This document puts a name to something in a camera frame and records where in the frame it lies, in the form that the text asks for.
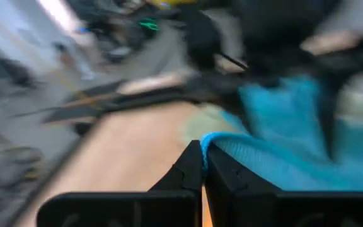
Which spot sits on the pale green microfiber towel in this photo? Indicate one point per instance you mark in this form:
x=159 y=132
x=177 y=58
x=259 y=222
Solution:
x=206 y=126

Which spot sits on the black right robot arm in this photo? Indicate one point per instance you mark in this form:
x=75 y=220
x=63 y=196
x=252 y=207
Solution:
x=202 y=41

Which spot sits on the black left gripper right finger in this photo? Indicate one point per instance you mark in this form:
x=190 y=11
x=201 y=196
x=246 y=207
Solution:
x=232 y=195

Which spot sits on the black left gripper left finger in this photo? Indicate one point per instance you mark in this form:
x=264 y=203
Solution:
x=184 y=176

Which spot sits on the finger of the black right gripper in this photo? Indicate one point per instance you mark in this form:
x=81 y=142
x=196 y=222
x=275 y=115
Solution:
x=219 y=88
x=329 y=110

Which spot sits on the blue microfiber towel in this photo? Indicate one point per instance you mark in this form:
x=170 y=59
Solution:
x=279 y=126

